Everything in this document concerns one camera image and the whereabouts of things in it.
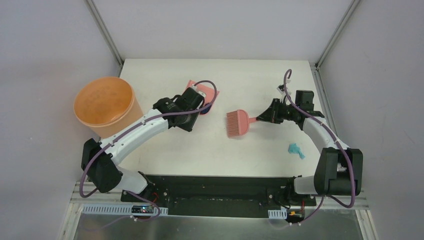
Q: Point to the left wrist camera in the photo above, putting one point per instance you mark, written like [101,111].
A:
[201,90]

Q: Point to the orange plastic bucket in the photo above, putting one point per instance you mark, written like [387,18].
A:
[107,106]

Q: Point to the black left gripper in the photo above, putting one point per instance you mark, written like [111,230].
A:
[200,103]

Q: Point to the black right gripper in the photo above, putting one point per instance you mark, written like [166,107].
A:
[271,114]

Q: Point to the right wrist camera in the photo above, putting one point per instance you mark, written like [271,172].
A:
[281,89]

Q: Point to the light blue paper scrap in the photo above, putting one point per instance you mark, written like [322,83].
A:
[295,149]

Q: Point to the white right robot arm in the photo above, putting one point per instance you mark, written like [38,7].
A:
[339,168]

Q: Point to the pink hand brush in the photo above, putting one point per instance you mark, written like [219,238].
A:
[238,123]

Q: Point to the pink plastic dustpan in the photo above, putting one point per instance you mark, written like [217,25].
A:
[210,92]

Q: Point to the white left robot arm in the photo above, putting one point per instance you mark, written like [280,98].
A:
[101,159]

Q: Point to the dark blue paper scrap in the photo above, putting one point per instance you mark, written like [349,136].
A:
[206,110]

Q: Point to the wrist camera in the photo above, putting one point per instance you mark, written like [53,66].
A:
[281,89]
[201,90]

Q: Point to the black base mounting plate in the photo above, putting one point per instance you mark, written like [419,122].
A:
[221,196]

